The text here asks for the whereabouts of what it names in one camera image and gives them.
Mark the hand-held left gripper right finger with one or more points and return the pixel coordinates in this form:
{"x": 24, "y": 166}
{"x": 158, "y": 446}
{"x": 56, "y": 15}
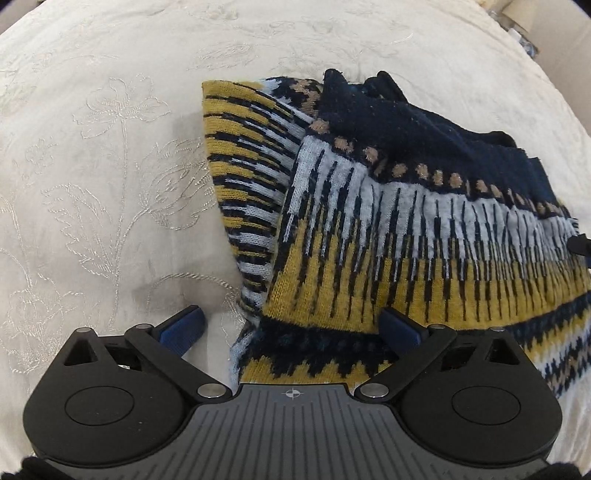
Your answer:
{"x": 400, "y": 326}

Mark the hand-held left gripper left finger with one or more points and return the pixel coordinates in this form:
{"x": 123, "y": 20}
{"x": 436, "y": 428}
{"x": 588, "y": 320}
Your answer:
{"x": 183, "y": 328}

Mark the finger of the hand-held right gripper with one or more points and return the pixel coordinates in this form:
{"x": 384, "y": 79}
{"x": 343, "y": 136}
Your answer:
{"x": 582, "y": 244}

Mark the white embroidered bed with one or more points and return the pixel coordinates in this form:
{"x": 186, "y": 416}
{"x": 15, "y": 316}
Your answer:
{"x": 115, "y": 161}

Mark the patterned knit sweater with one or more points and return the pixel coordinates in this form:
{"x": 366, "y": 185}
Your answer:
{"x": 415, "y": 217}

